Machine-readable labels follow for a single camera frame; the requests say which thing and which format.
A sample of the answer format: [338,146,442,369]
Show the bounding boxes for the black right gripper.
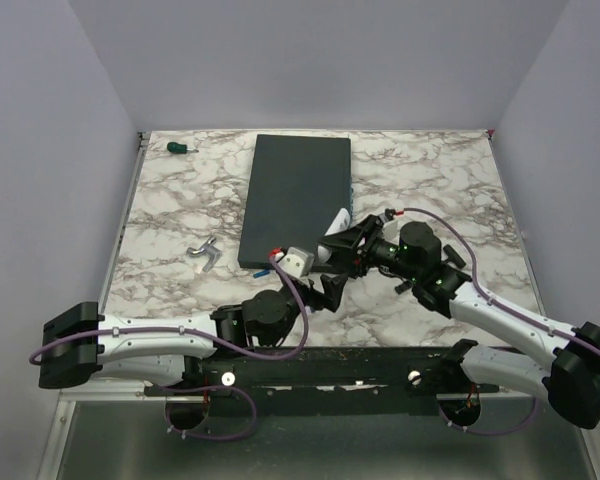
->
[319,214,421,282]

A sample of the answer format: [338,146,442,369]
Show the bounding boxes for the white remote control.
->
[317,208,351,263]

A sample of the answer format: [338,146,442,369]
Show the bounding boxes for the blue battery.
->
[252,270,270,278]

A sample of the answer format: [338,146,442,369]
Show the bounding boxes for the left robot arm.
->
[29,275,347,395]

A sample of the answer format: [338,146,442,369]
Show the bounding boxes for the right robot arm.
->
[318,210,600,430]

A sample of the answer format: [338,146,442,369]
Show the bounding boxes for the black plastic clip part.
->
[443,245,466,269]

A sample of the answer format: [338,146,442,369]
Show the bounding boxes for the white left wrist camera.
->
[272,247,315,279]

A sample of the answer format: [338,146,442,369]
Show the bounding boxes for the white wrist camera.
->
[379,208,404,241]
[272,247,315,279]

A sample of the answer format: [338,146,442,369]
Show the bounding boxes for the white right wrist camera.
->
[379,208,404,241]

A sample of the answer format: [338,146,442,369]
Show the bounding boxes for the dark network switch box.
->
[237,134,353,270]

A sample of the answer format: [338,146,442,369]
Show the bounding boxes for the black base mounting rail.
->
[145,342,497,417]

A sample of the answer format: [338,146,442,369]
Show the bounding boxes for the silver metal bracket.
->
[186,235,222,273]

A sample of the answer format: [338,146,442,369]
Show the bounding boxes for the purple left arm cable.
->
[28,254,311,441]

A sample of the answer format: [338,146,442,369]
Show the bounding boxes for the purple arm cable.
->
[28,254,311,441]
[402,207,600,435]

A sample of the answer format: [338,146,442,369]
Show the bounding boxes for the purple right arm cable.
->
[402,207,600,435]

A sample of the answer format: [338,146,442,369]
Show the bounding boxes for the green handled screwdriver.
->
[166,141,198,155]

